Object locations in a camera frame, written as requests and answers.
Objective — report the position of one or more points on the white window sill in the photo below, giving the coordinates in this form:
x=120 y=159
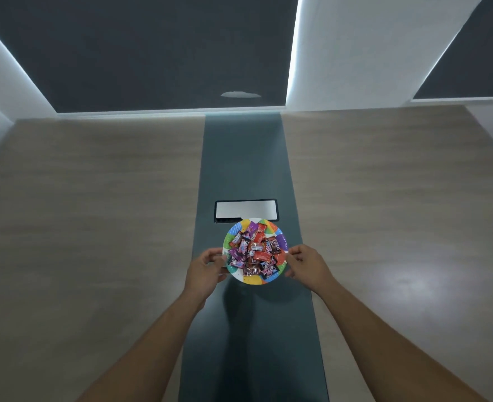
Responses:
x=167 y=112

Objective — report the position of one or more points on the wide dark grey roller blind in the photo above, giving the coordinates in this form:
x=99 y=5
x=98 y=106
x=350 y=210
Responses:
x=146 y=50

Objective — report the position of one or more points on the person's right forearm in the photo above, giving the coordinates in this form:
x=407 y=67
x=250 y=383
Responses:
x=376 y=343

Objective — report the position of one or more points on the person's right hand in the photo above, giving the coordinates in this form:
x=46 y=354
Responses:
x=311 y=272

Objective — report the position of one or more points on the narrow dark grey roller blind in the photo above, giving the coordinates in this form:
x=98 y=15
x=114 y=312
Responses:
x=477 y=58

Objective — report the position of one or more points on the pile of wrapped candies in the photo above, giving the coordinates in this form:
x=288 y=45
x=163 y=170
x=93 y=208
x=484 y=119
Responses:
x=255 y=253

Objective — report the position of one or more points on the dark green table centre strip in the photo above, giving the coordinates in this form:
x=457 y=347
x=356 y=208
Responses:
x=246 y=163

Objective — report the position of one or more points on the colourful paper plate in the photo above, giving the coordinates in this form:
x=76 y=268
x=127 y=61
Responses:
x=240 y=232

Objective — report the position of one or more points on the person's right thumb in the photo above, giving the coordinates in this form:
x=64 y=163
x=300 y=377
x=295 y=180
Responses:
x=292 y=270

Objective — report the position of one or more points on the person's left forearm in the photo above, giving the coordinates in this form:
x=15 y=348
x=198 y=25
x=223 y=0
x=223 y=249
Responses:
x=154 y=351

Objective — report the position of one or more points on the person's left hand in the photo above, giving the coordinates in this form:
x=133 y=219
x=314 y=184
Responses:
x=202 y=278

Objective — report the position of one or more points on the person's left thumb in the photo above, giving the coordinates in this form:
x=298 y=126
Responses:
x=221 y=272

